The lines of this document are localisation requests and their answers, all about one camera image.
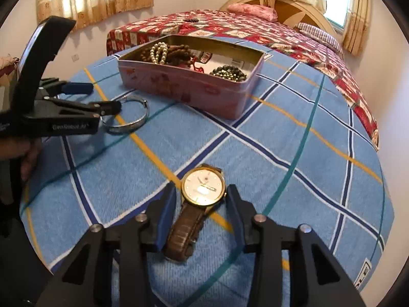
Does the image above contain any pink floral pillow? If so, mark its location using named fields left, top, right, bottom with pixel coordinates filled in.
left=227, top=3, right=278, bottom=23

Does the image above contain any pink metal tin box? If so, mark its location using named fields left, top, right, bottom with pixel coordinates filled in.
left=117, top=34, right=266, bottom=120

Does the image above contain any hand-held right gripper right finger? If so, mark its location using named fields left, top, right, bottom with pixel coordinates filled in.
left=225, top=184, right=368, bottom=307

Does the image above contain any dark green bead bracelet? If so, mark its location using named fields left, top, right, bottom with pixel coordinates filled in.
left=209, top=65, right=248, bottom=82

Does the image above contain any blue checked tablecloth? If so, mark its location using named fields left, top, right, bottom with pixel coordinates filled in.
left=19, top=35, right=395, bottom=307

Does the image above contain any person's left hand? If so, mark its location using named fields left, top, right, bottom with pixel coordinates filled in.
left=0, top=138, right=43, bottom=181

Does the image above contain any silver bangle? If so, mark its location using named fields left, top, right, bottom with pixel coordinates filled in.
left=100, top=93, right=150, bottom=135

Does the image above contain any brown wooden bead bracelet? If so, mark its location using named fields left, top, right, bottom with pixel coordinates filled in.
left=141, top=44, right=196, bottom=68

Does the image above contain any window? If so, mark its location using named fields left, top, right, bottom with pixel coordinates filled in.
left=323, top=0, right=352, bottom=29

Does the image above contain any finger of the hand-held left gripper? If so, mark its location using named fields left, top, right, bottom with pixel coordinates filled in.
left=40, top=77, right=94, bottom=98
left=37, top=99, right=122, bottom=117

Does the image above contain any white pearl bracelet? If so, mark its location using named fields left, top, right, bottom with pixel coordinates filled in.
left=150, top=42, right=168, bottom=65

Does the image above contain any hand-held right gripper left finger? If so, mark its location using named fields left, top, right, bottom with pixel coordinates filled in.
left=45, top=184, right=178, bottom=307

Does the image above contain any narrow yellow patterned curtain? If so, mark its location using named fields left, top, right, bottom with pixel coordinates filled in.
left=343, top=0, right=373, bottom=56

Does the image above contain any printed paper sheet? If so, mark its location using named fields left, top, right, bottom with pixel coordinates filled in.
left=192, top=49, right=256, bottom=71

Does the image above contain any gold wristwatch brown strap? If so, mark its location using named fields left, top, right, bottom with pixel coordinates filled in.
left=164, top=163, right=227, bottom=261

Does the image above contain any striped pillow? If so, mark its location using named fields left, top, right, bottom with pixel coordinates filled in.
left=296, top=22, right=344, bottom=55

